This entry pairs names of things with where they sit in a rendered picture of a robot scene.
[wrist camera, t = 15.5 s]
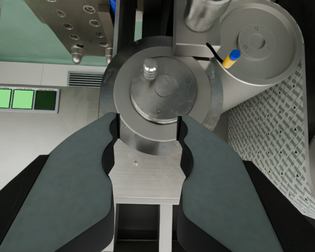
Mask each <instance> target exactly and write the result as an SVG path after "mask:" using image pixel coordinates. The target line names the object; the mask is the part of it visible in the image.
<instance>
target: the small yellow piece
mask: <svg viewBox="0 0 315 252"><path fill-rule="evenodd" d="M206 46H207V47H208V48H209V49H210V50H211V52H212V53H213V55H214V56H215V58H216V59H217V60H218V61H219V62H220V63H221V64H222V65H223V67H224V68H230V67H231V66H232V65H233V64H234V62H235V61H236V60H237V59H238V58H239V57H240V55H241V53H240V51H239V50H237V49H234V50H233V51H232V52H231V53H230V54H229V55H228V56H227V57H226V58H225V60H222V59H221V58H220V57H219V56H218V54H217V53H216V51H215V50H214V48H213V47H212V46H211V45H210V44H209V43H208V42H207V43H206Z"/></svg>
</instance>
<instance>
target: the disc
mask: <svg viewBox="0 0 315 252"><path fill-rule="evenodd" d="M160 46H162V47H172V48H173V37H171V36H150V37H145V38H142V39H139V40H136V41H134V42H132V43H130V44H128V45H127V46H125V47H124V48H123V49H121V50H120V51H119V52H118V53H117V54H116V55H115V56H114V57H113V59H112V60H111V61H110V63H109V64H108V66H107V68H106V70H105V72H104V74H103V77H102V81H101V85H100V104H101V109H102V112H103V115H105V114H107V113H109V112H114V113H118V111H117V109H116V106H115V102H114V84H115V80H116V77H117V74H118V72H119V70H120V69H121V67H122V66H123V64H124V63H125V62H126V61H127V60H128V59H129V58H130V57H131V56H133V55H134V54H136V53H137V52H139V51H142V50H144V49H147V48H151V47H160ZM193 58H194V59H196V60H197V61H198V62H199V64H200V65H201V66H202V67H203V69H204V71H205V72H206V74H207V77H208V79H209V83H210V88H211V102H210V107H209V110H208V112H207V115H206V117H205V119H204V120H203V122H202V123H201V124H202V125H203V126H205V127H206V128H208V129H209V130H210V131H213V130H214V128H215V126H216V125H217V123H218V121H219V118H220V116H221V113H222V108H223V101H224V92H223V85H222V81H221V78H220V75H219V73H218V71H217V69H216V67H215V66H214V64H213V63H212V61H211V60H210V59H209V58H208V57H197V56H193ZM130 99H131V103H132V105H133V102H132V98H131V94H130ZM133 107H134V105H133ZM134 109H135V107H134ZM135 110H136V109H135ZM136 112H137V110H136ZM137 113H138V112H137ZM138 114H139V113H138ZM139 115H140V114H139ZM140 116H141V115H140ZM141 117H142V116H141ZM142 118H143V117H142ZM144 119H145V118H144ZM145 120H146V119H145ZM147 121H148V120H147ZM148 122H150V121H148ZM176 122H177V121H176ZM176 122H173V123H176ZM151 123H153V122H151ZM173 123H169V124H173ZM153 124H157V123H153ZM169 124H158V125H169ZM120 140H121V141H122V142H124V143H125V144H126V145H128V146H129V147H131V148H133V149H135V150H137V151H139V152H142V153H145V154H149V155H154V156H171V155H177V154H181V153H182V150H183V149H182V146H181V145H180V143H179V141H178V140H171V141H155V140H150V139H147V138H144V137H142V136H140V135H138V134H136V133H135V132H133V131H132V130H131V129H130V128H129V127H128V126H127V125H126V124H125V123H124V122H123V120H122V119H121V118H120Z"/></svg>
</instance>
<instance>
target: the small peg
mask: <svg viewBox="0 0 315 252"><path fill-rule="evenodd" d="M157 69H158V62H157V60H156V59H154V58H152V57H148V58H146V59H145V60H144V62H143V75H144V77H145V79H146V80H148V81H152V80H154V79H155V78H156V76H157Z"/></svg>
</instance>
